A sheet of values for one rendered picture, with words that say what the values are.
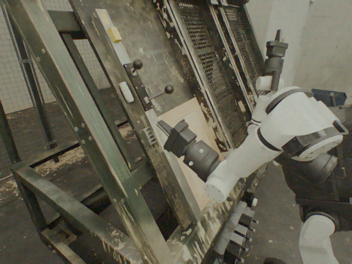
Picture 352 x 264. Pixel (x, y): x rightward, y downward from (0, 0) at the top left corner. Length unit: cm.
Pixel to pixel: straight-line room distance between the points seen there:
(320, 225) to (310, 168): 41
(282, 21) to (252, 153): 435
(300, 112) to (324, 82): 573
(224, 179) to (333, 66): 564
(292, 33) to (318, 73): 174
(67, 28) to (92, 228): 88
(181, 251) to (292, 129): 65
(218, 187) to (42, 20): 69
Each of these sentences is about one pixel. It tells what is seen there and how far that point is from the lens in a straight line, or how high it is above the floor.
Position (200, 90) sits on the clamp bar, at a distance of 117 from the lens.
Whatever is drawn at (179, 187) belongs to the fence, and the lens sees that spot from 92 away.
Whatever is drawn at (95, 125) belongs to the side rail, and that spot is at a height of 139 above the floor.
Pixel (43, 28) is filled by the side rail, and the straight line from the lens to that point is 78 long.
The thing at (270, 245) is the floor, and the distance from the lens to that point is 218.
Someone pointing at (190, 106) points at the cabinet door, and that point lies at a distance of 112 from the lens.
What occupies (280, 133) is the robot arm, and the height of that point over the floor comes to 149.
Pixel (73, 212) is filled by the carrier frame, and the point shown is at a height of 79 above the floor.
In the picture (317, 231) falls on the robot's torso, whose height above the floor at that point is 93.
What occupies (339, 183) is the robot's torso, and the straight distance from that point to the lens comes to 93.
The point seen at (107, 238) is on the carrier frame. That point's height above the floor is 79.
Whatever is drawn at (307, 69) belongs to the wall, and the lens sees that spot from 614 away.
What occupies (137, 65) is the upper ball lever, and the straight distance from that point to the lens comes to 75.
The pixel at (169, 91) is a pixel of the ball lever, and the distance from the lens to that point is 82.
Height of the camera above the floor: 167
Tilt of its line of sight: 27 degrees down
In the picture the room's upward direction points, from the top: straight up
